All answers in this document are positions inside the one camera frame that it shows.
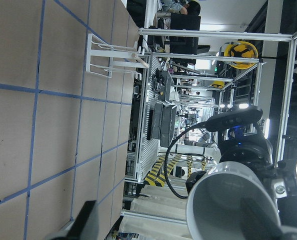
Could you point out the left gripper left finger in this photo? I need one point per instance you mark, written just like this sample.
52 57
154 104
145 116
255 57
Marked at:
85 226

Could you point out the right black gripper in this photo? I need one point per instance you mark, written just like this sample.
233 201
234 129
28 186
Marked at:
256 152

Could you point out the white wire cup rack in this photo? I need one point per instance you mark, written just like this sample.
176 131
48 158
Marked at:
103 59

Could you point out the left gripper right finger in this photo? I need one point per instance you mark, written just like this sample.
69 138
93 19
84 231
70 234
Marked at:
288 232

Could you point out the pale grey plastic cup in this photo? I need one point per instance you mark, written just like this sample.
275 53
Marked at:
213 210

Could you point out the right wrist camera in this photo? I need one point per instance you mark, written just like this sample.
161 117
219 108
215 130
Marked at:
233 118

